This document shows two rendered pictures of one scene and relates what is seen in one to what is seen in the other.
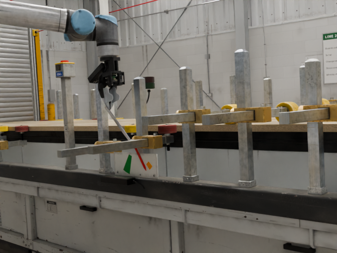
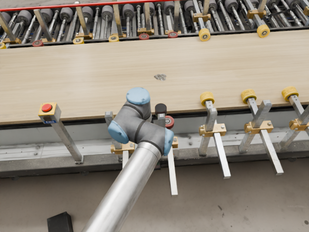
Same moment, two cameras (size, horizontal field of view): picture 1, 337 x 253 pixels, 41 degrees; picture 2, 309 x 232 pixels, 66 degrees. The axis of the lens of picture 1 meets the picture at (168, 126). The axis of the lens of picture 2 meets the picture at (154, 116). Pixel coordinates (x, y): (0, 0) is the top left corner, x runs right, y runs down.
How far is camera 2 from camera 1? 1.85 m
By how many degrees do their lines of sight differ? 61
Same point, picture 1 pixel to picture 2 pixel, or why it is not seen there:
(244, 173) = (245, 148)
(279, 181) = (234, 124)
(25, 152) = not seen: outside the picture
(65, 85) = (59, 124)
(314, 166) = (288, 142)
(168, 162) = not seen: hidden behind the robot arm
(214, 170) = (191, 125)
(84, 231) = not seen: hidden behind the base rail
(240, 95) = (259, 123)
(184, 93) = (212, 124)
